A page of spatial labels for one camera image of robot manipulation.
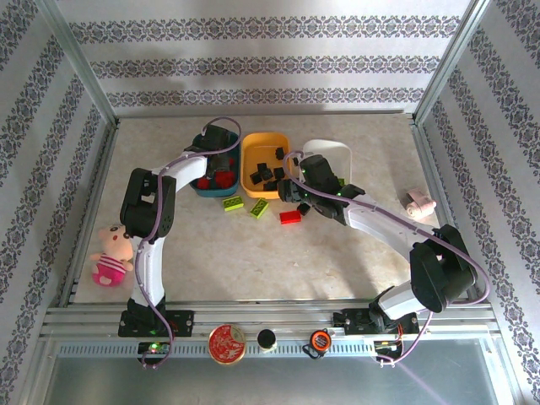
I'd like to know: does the teal plastic container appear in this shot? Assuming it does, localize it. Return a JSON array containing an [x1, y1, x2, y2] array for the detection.
[[188, 131, 242, 199]]

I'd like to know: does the yellow plastic container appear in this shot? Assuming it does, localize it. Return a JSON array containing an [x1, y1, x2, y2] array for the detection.
[[239, 132, 294, 199]]

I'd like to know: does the white plastic container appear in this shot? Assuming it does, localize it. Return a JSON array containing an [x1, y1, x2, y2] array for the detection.
[[301, 138, 354, 189]]

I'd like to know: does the small pink toy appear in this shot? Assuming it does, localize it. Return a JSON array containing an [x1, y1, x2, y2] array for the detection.
[[405, 189, 438, 219]]

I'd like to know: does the pink plush doll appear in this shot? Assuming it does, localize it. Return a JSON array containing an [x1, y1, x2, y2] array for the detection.
[[88, 224, 137, 289]]

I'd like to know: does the orange black tape measure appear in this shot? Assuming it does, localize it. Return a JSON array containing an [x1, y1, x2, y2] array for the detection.
[[301, 327, 335, 360]]

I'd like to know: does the black round knob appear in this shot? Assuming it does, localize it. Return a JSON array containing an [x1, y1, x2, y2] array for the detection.
[[256, 329, 278, 352]]

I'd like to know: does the round red tin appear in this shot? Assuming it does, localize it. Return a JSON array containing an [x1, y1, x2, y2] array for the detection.
[[207, 322, 246, 366]]

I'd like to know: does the grey metal panel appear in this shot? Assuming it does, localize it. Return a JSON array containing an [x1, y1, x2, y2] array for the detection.
[[40, 337, 514, 405]]

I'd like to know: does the circuit board with green light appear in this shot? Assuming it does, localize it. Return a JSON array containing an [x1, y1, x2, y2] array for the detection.
[[138, 340, 174, 358]]

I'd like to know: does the short aluminium frame rail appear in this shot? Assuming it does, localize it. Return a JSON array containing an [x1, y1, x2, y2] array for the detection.
[[116, 108, 417, 120]]

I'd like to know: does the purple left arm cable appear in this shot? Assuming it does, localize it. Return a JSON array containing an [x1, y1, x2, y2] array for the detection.
[[133, 116, 245, 371]]

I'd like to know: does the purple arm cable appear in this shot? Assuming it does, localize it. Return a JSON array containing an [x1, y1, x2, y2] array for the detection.
[[283, 151, 490, 369], [133, 116, 245, 371]]

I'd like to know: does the aluminium side rail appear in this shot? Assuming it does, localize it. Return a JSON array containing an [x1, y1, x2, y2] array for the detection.
[[409, 120, 491, 305], [57, 120, 122, 308]]

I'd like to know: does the wide aluminium mounting rail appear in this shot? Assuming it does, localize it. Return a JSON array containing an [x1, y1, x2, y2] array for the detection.
[[40, 300, 495, 338]]

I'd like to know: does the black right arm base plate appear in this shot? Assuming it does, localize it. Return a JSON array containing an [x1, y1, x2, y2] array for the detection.
[[332, 309, 419, 338]]

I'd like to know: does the slotted grey cable duct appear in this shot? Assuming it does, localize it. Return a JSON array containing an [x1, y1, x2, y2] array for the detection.
[[54, 339, 486, 359]]

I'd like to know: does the aluminium frame post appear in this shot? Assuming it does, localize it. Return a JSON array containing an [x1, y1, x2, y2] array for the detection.
[[35, 0, 122, 127], [412, 0, 494, 127]]

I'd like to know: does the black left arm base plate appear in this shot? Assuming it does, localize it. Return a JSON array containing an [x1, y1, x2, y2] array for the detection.
[[116, 309, 196, 338]]

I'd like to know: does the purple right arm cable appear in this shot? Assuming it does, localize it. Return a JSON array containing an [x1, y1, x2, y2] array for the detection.
[[283, 151, 490, 369]]

